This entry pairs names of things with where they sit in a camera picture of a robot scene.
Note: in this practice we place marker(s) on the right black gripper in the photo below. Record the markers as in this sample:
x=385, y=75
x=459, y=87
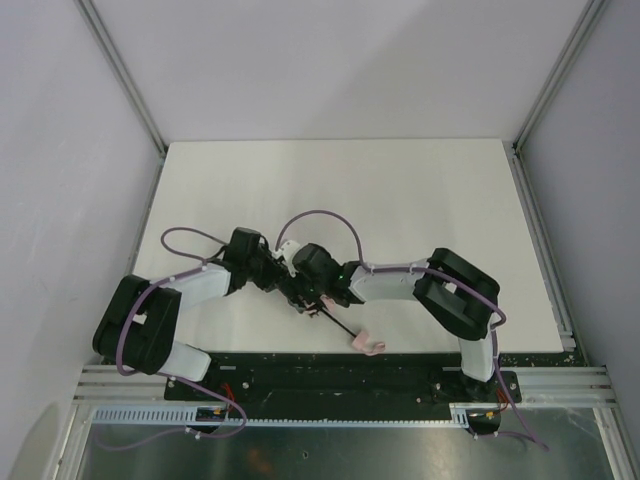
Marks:
x=316, y=298

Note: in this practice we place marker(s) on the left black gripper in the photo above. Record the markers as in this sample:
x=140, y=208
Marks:
x=267, y=271

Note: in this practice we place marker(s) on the pink folding umbrella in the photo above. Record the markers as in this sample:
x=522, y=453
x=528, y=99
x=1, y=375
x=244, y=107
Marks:
x=360, y=342

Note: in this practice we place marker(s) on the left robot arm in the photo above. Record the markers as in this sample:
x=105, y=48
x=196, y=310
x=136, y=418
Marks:
x=137, y=330

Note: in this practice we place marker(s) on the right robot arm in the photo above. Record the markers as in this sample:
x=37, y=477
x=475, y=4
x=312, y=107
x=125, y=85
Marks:
x=459, y=296

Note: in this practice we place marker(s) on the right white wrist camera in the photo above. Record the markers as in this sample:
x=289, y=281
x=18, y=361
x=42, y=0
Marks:
x=287, y=251

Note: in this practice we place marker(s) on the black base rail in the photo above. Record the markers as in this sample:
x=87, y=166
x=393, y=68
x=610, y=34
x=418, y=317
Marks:
x=350, y=387

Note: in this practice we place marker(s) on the white slotted cable duct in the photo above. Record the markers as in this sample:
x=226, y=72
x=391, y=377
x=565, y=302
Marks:
x=205, y=416

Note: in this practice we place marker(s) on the right aluminium frame post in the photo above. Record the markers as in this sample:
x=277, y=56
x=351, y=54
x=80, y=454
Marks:
x=580, y=34

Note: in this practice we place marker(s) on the aluminium frame post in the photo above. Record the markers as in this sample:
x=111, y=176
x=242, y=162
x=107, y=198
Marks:
x=106, y=44
x=580, y=34

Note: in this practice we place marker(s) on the left aluminium frame post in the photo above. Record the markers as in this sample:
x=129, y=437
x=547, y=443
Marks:
x=106, y=44

